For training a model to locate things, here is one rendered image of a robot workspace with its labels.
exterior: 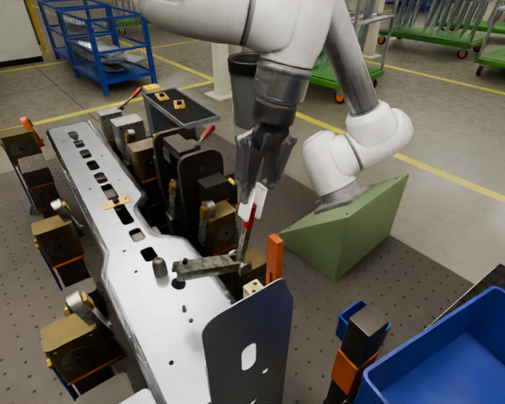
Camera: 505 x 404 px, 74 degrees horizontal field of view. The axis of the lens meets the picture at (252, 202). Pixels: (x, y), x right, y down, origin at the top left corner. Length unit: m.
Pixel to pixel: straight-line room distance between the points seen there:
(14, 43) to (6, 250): 6.20
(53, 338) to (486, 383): 0.75
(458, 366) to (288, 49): 0.60
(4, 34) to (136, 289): 6.92
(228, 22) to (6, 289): 1.17
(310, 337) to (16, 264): 1.07
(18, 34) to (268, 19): 7.12
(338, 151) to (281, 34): 0.76
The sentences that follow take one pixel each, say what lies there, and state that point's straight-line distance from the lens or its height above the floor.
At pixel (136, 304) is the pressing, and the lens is 0.80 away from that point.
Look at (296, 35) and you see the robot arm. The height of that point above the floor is 1.51.
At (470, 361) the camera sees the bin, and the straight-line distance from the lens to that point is 0.75.
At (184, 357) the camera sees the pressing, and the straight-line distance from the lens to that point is 0.70.
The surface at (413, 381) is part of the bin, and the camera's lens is 0.69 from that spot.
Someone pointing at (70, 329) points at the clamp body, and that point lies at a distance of 0.75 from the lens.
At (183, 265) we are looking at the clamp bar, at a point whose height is 1.13.
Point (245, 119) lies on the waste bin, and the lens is 3.84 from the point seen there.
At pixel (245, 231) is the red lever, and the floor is 1.15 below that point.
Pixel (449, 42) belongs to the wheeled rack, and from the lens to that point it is 7.83.
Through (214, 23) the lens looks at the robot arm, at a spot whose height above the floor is 1.53.
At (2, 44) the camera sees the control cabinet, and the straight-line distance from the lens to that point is 7.55.
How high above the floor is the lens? 1.61
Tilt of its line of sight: 37 degrees down
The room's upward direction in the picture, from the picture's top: straight up
